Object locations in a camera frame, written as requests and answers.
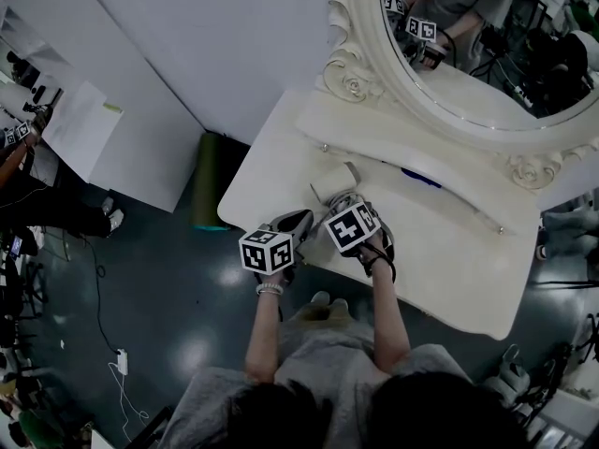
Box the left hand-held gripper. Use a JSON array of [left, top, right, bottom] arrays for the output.
[[238, 208, 324, 277]]

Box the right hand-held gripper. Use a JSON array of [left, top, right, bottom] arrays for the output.
[[324, 202, 397, 257]]

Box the white hair dryer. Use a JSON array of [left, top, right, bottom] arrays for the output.
[[308, 160, 376, 217]]

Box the white ornate dressing table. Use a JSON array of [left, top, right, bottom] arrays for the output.
[[217, 0, 599, 341]]

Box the person's right forearm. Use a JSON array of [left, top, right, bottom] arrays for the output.
[[368, 260, 413, 377]]

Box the person's left forearm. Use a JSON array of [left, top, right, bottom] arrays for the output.
[[243, 291, 287, 385]]

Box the blue cloth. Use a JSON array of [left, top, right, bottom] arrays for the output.
[[400, 166, 444, 191]]

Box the green rolled mat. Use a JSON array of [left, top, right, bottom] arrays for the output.
[[188, 131, 233, 232]]

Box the person's grey top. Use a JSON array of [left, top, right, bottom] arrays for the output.
[[158, 313, 475, 449]]

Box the black metal chair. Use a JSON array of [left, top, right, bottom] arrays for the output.
[[527, 264, 599, 290]]

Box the pile of white black helmets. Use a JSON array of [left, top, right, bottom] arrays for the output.
[[481, 313, 599, 442]]

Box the white open shelf cabinet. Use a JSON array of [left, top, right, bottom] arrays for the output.
[[0, 0, 125, 186]]

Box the oval mirror white carved frame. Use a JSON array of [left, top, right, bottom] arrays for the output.
[[322, 0, 599, 192]]

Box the black floor cable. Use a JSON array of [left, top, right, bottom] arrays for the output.
[[78, 233, 121, 353]]

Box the white power cable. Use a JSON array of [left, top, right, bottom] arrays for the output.
[[108, 361, 151, 444]]

